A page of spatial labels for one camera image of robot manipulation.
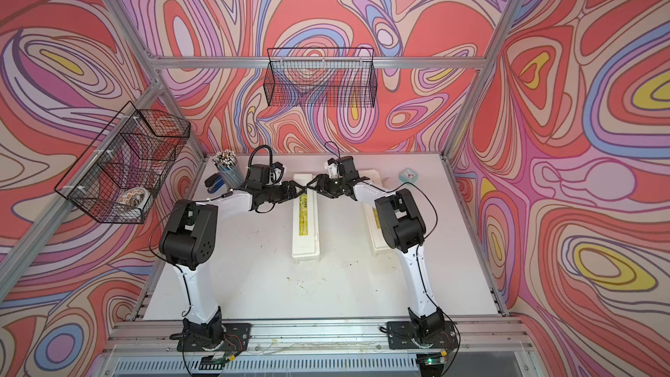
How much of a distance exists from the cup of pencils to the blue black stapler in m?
0.07

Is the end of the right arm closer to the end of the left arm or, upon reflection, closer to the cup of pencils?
the end of the left arm

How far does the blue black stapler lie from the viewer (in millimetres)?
1068

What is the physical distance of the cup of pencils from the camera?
3.12 feet

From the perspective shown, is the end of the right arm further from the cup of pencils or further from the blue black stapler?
the blue black stapler

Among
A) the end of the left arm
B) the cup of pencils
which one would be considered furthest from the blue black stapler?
the end of the left arm
